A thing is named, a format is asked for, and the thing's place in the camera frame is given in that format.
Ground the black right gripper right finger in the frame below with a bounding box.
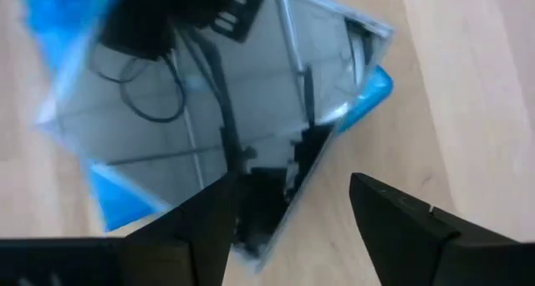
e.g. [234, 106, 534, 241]
[349, 171, 535, 286]

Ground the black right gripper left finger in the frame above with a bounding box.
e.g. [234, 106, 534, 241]
[0, 171, 239, 286]

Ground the blue jewel case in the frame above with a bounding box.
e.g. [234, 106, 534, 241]
[18, 0, 395, 233]

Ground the clear jewel case black tray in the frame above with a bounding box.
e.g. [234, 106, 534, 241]
[35, 0, 395, 274]

